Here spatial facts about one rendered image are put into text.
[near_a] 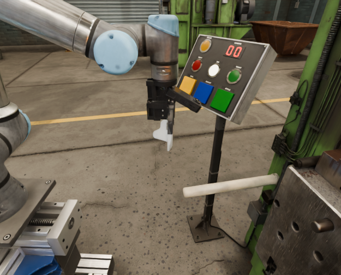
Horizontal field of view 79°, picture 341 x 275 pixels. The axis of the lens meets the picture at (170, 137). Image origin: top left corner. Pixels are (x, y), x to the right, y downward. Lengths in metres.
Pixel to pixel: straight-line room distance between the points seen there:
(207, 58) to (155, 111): 0.40
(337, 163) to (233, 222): 1.10
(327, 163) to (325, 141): 0.20
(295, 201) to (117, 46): 0.61
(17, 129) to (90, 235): 1.04
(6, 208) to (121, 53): 0.52
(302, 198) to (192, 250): 0.95
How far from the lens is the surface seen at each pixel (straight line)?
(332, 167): 0.68
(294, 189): 0.70
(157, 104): 0.60
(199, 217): 1.62
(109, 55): 0.41
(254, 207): 1.24
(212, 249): 1.52
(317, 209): 0.66
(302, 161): 0.69
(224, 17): 5.36
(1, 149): 0.71
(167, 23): 0.54
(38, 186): 0.80
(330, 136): 0.86
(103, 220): 1.68
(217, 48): 0.92
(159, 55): 0.55
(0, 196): 0.72
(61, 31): 0.44
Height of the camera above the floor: 1.31
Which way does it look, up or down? 33 degrees down
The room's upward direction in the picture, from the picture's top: straight up
